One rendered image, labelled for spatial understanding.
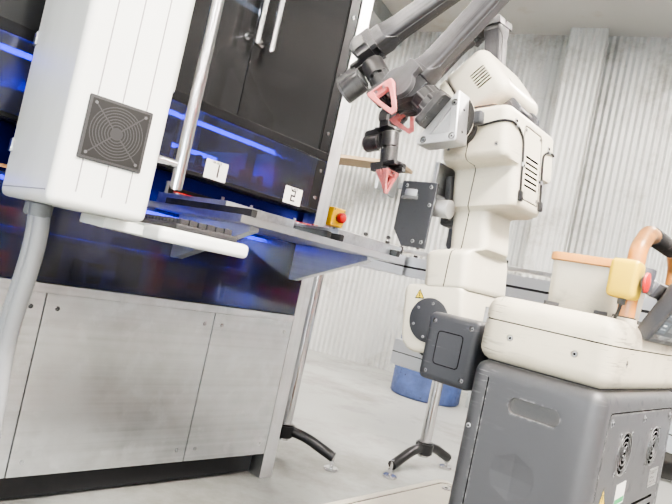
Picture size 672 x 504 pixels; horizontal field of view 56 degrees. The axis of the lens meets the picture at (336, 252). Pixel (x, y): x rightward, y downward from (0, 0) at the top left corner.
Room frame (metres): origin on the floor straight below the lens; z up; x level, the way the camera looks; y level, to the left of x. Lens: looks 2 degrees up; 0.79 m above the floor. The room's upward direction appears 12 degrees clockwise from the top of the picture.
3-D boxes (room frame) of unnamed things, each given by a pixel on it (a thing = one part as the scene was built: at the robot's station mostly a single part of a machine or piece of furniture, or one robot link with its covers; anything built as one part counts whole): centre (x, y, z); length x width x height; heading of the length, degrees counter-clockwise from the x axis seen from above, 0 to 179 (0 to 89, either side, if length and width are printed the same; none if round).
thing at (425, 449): (2.81, -0.56, 0.07); 0.50 x 0.08 x 0.14; 138
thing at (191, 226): (1.45, 0.38, 0.82); 0.40 x 0.14 x 0.02; 36
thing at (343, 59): (2.29, 0.12, 1.40); 0.05 x 0.01 x 0.80; 138
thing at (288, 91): (2.16, 0.26, 1.51); 0.43 x 0.01 x 0.59; 138
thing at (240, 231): (1.79, 0.35, 0.80); 0.34 x 0.03 x 0.13; 48
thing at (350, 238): (2.07, 0.04, 0.90); 0.34 x 0.26 x 0.04; 47
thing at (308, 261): (2.16, 0.01, 0.80); 0.34 x 0.03 x 0.13; 48
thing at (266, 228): (1.98, 0.19, 0.87); 0.70 x 0.48 x 0.02; 138
